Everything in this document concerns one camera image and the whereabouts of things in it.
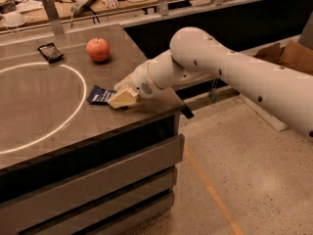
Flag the white face mask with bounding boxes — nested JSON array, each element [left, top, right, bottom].
[[1, 11, 26, 27]]

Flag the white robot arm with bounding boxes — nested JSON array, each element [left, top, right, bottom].
[[108, 27, 313, 141]]

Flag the black rxbar chocolate wrapper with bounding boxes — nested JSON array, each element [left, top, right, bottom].
[[37, 43, 64, 63]]

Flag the red apple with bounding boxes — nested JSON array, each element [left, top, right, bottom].
[[86, 37, 111, 62]]

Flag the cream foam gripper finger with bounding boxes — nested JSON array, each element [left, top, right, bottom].
[[108, 87, 139, 109]]

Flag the blue rxbar blueberry wrapper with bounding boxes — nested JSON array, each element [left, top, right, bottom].
[[86, 85, 115, 105]]

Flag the grey metal railing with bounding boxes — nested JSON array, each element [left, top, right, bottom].
[[0, 0, 313, 36]]

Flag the white power strip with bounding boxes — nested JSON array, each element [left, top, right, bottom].
[[70, 0, 96, 16]]

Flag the white snack packet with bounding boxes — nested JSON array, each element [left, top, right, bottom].
[[102, 0, 118, 9]]

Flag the grey metal bracket post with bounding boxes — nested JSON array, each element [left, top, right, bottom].
[[41, 0, 65, 35]]

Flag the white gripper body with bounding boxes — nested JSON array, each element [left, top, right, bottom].
[[114, 61, 161, 99]]

